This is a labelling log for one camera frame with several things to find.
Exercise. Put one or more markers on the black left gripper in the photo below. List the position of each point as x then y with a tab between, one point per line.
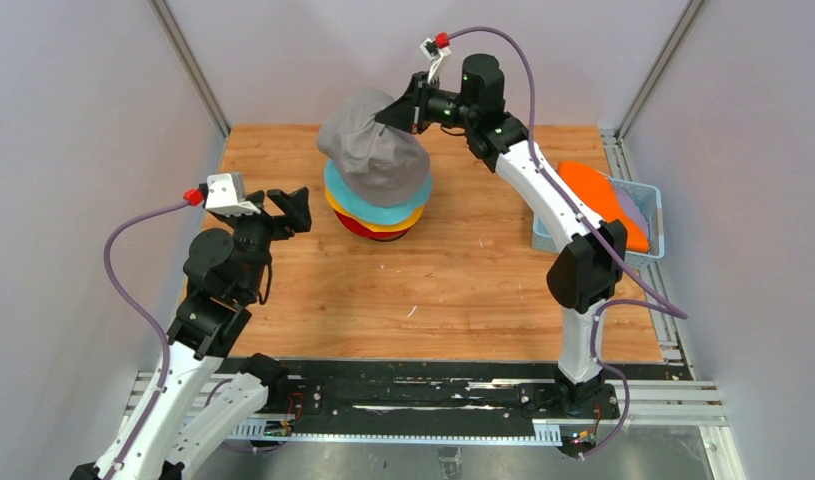
295	206

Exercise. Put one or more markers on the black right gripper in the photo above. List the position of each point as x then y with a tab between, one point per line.
410	111

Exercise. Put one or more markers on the grey hat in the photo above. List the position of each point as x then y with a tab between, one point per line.
381	165

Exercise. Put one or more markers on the red bucket hat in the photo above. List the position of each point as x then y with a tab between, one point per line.
355	227

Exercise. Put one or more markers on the light blue bucket hat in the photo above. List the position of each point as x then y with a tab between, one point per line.
346	201

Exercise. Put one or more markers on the yellow bucket hat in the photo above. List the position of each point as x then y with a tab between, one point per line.
403	225

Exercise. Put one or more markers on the orange hat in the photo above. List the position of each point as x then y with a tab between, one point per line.
595	190

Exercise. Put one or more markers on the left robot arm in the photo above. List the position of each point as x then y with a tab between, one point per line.
227	270

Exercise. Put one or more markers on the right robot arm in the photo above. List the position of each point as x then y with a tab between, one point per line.
587	269

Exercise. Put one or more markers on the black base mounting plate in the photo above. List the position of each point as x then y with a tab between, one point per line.
427	398

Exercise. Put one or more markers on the light blue plastic basket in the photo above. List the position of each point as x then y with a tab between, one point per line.
648	202

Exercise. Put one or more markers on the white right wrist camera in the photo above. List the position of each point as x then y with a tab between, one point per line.
436	49

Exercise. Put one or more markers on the aluminium frame rail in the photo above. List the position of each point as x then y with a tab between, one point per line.
668	429

